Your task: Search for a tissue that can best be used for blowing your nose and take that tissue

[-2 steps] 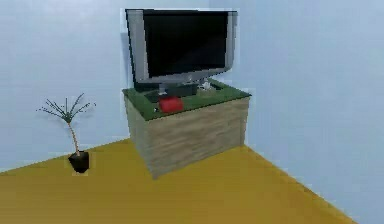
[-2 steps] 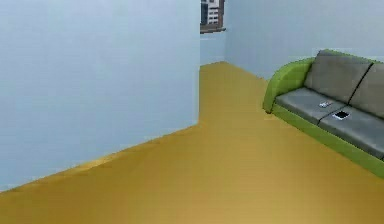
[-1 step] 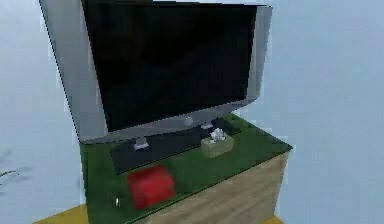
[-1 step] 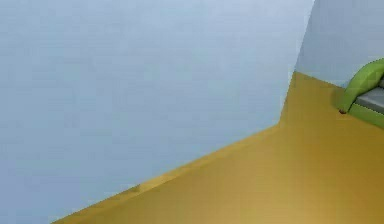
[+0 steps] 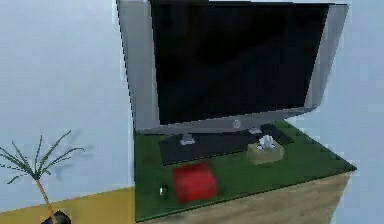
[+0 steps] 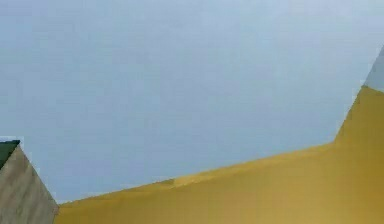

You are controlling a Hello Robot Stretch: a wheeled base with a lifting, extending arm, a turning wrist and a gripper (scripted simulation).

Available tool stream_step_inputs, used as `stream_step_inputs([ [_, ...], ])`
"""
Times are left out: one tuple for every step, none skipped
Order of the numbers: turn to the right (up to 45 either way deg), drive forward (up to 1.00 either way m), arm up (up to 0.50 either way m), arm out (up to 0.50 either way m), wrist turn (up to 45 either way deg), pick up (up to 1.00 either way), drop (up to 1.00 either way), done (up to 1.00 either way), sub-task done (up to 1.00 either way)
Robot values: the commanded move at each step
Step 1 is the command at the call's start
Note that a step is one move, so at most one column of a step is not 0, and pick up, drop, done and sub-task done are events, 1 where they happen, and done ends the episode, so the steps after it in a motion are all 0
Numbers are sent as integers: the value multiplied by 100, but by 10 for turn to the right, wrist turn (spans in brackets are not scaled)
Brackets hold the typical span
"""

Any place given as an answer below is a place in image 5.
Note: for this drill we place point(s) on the green topped wooden cabinet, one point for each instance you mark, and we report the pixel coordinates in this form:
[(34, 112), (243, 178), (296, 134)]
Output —
[(266, 186)]

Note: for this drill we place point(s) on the small dark round object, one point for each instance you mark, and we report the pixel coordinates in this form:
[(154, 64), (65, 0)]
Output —
[(163, 191)]

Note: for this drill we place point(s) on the olive tissue box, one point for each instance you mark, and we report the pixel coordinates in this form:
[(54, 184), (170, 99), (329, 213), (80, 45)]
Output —
[(266, 151)]

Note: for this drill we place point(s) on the grey flat television set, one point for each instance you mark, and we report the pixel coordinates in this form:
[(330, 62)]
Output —
[(233, 63)]

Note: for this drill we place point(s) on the red box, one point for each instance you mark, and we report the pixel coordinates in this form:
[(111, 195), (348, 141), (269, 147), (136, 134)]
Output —
[(194, 182)]

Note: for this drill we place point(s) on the palm house plant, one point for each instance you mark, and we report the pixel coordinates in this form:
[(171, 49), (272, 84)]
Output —
[(36, 166)]

